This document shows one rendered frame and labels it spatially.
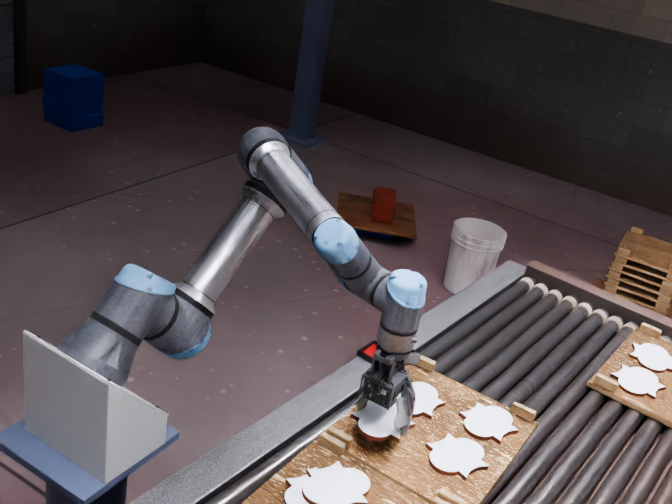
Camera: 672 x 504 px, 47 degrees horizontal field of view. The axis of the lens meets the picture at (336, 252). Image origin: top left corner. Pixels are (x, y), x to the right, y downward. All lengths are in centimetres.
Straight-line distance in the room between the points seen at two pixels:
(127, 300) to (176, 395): 171
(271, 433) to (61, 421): 43
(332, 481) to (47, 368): 59
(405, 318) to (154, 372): 206
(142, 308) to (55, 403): 25
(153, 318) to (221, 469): 33
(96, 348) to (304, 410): 49
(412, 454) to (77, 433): 68
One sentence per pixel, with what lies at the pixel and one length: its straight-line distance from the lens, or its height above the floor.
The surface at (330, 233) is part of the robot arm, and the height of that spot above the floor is 142.
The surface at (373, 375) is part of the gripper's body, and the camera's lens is 155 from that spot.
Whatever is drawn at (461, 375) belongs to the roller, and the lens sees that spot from 203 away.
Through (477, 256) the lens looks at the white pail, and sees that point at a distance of 426.
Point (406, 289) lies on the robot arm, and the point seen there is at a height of 134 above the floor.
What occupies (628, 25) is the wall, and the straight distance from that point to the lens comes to 646.
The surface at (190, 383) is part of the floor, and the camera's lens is 335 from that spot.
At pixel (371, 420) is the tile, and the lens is 166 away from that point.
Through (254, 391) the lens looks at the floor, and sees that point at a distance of 333.
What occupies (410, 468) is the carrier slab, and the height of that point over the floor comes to 94.
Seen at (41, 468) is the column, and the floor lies 87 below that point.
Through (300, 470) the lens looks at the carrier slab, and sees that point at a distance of 160.
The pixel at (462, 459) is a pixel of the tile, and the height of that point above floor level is 95.
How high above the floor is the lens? 201
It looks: 26 degrees down
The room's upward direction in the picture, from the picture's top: 10 degrees clockwise
